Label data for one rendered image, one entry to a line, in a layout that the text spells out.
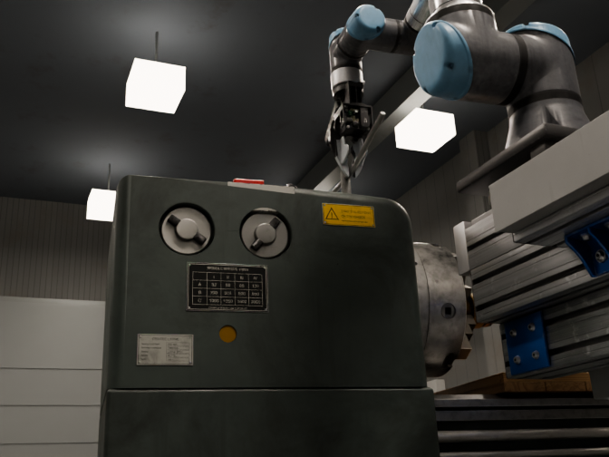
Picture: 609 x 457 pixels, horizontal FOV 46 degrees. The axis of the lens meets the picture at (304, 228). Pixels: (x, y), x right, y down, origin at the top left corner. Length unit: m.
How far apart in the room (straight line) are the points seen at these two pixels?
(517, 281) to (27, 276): 9.20
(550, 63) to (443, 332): 0.64
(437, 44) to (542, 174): 0.33
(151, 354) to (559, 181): 0.73
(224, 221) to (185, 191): 0.09
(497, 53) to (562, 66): 0.11
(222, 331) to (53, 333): 8.60
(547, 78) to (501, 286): 0.33
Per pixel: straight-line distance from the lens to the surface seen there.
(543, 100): 1.20
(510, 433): 1.60
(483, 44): 1.18
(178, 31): 6.67
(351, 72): 1.71
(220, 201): 1.38
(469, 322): 1.74
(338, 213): 1.44
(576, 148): 0.90
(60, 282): 10.09
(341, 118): 1.64
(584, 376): 1.71
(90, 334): 9.91
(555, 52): 1.25
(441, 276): 1.61
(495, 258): 1.20
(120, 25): 6.67
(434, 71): 1.17
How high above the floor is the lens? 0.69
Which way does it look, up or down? 20 degrees up
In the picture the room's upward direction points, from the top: 3 degrees counter-clockwise
